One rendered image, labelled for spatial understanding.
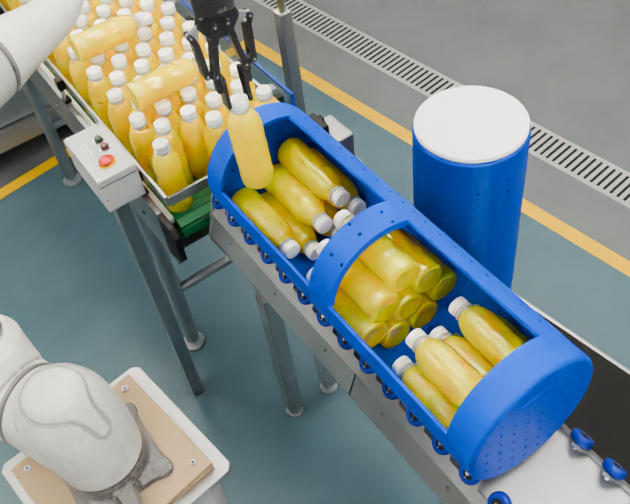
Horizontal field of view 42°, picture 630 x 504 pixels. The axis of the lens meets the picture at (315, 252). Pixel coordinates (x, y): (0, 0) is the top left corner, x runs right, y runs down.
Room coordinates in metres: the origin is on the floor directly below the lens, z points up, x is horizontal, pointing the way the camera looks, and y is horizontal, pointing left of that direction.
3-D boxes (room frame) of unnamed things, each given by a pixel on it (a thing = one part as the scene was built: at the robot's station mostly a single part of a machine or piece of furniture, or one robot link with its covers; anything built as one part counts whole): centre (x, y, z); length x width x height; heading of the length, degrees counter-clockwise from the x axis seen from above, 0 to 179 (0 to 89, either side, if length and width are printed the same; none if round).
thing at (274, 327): (1.38, 0.15, 0.31); 0.06 x 0.06 x 0.63; 28
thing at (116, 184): (1.52, 0.47, 1.05); 0.20 x 0.10 x 0.10; 28
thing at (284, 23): (1.98, -0.02, 0.55); 0.04 x 0.04 x 1.10; 28
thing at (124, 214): (1.52, 0.47, 0.50); 0.04 x 0.04 x 1.00; 28
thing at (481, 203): (1.48, -0.42, 0.59); 0.28 x 0.28 x 0.88
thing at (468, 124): (1.48, -0.42, 1.03); 0.28 x 0.28 x 0.01
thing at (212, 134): (1.57, 0.19, 1.00); 0.07 x 0.07 x 0.19
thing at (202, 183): (1.54, 0.16, 0.96); 0.40 x 0.01 x 0.03; 118
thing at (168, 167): (1.50, 0.32, 1.00); 0.07 x 0.07 x 0.19
